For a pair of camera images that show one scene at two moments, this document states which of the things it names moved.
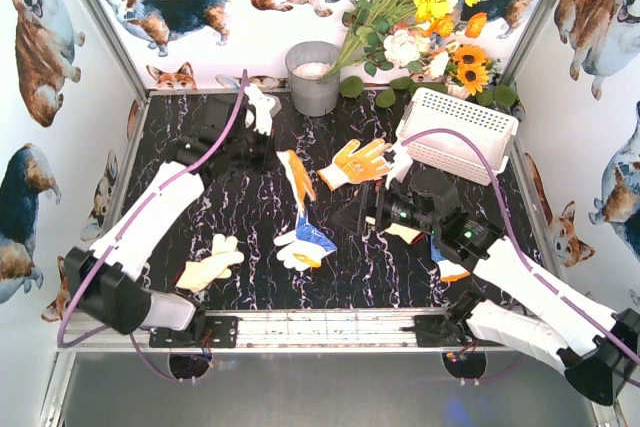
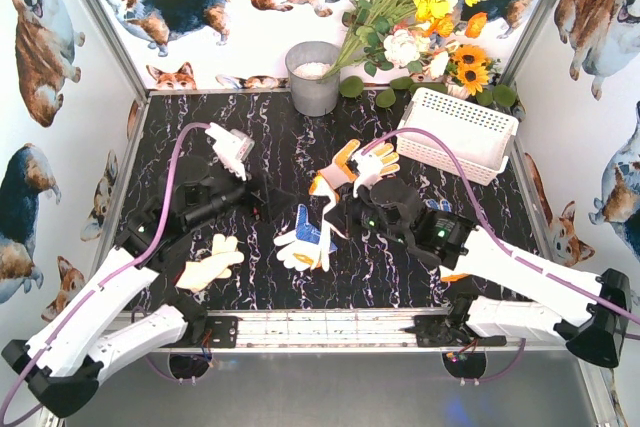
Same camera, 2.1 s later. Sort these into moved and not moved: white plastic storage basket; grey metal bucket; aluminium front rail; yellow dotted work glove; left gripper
Moved: left gripper
Not moved: aluminium front rail; grey metal bucket; white plastic storage basket; yellow dotted work glove
